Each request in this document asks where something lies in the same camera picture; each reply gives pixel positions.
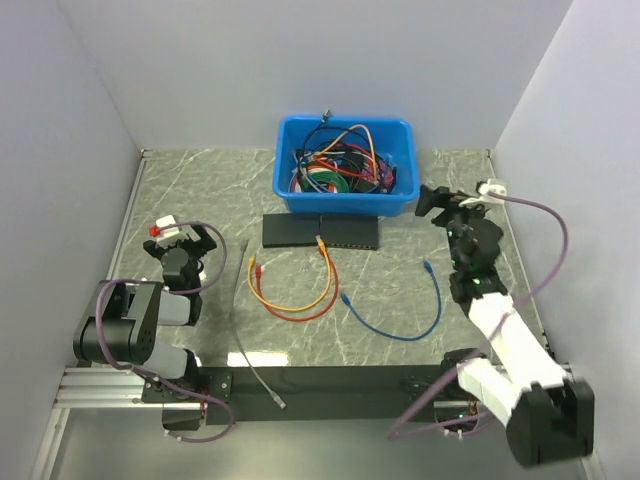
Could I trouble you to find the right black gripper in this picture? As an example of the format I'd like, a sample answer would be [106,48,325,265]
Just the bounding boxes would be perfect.
[414,185,490,273]

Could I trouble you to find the yellow ethernet cable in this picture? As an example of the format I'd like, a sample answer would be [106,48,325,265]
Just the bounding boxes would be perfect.
[247,233,335,313]

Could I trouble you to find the red ethernet cable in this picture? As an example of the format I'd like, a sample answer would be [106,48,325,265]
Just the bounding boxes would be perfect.
[254,243,340,322]

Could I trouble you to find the black network switch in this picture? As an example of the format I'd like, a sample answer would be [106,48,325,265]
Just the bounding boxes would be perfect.
[262,213,320,248]
[320,214,379,250]

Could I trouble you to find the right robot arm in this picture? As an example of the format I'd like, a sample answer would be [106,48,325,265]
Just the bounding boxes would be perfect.
[402,179,595,467]

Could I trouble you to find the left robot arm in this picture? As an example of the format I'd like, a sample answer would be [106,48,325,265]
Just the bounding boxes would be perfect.
[73,216,227,402]

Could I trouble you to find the blue plastic bin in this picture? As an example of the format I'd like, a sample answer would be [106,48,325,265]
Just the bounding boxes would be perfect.
[272,115,420,216]

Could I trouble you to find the black base beam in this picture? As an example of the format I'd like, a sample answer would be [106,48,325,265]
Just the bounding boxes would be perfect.
[141,364,481,426]

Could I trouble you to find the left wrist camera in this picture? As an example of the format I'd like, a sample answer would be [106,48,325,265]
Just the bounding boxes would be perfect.
[149,215,189,248]

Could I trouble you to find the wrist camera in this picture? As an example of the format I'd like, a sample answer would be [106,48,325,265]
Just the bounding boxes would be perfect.
[459,178,507,209]
[149,215,189,248]

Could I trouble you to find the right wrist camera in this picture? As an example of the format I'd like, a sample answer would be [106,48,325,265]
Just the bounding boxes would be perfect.
[459,178,507,209]

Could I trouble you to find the blue ethernet cable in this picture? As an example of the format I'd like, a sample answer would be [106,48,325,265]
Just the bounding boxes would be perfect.
[339,258,443,343]

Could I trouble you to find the tangled cables in bin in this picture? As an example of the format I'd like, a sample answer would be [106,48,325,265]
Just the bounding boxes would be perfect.
[288,109,400,195]

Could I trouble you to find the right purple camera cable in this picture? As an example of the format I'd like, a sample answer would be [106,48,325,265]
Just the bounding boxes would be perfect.
[387,194,571,441]

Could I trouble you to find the aluminium rail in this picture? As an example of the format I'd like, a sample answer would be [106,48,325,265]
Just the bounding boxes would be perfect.
[53,367,166,410]

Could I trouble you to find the grey ethernet cable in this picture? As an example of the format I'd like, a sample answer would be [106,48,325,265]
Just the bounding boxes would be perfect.
[232,238,288,410]

